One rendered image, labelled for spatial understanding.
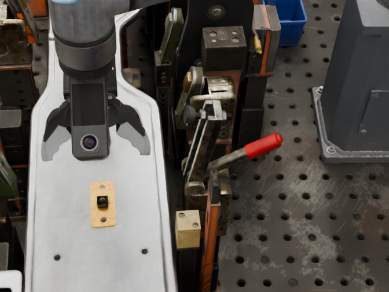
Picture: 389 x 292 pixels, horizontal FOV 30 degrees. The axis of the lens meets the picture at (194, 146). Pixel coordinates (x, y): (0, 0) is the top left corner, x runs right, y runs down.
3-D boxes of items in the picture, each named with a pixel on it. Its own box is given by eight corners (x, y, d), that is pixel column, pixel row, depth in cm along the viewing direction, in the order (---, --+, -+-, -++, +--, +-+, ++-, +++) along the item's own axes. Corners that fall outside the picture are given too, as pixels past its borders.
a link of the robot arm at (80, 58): (116, 47, 85) (46, 50, 84) (118, 74, 89) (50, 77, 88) (114, 4, 90) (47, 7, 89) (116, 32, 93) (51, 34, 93)
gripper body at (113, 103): (119, 87, 104) (115, 23, 94) (122, 133, 98) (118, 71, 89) (65, 90, 103) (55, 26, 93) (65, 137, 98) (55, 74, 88)
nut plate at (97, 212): (90, 183, 116) (89, 178, 115) (113, 181, 117) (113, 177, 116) (91, 227, 111) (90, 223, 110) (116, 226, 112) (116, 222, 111)
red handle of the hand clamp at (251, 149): (183, 163, 111) (275, 122, 106) (190, 170, 113) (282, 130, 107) (186, 186, 109) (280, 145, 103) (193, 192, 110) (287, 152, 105)
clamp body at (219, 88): (173, 191, 153) (177, 67, 123) (227, 188, 154) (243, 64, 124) (177, 229, 147) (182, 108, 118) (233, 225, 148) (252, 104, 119)
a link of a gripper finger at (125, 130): (162, 120, 108) (124, 88, 101) (165, 152, 104) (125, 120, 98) (145, 129, 109) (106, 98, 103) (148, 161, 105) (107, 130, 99)
